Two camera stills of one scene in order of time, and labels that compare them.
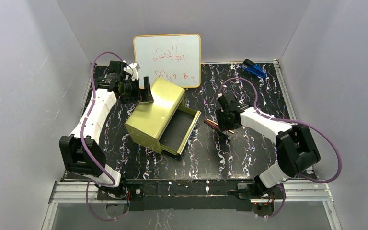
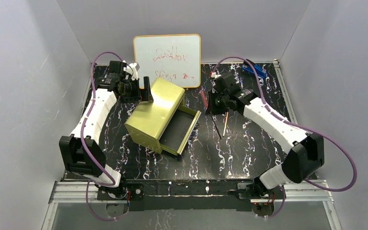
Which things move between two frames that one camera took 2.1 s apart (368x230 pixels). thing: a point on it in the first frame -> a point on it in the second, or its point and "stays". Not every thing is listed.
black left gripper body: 141,95 stays
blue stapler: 249,66 stays
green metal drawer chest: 166,124 stays
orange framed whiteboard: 175,58 stays
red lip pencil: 212,124 -> 205,101
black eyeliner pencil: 224,133 -> 216,127
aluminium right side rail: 280,76 stays
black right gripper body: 221,127 -> 212,103
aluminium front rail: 296,192 stays
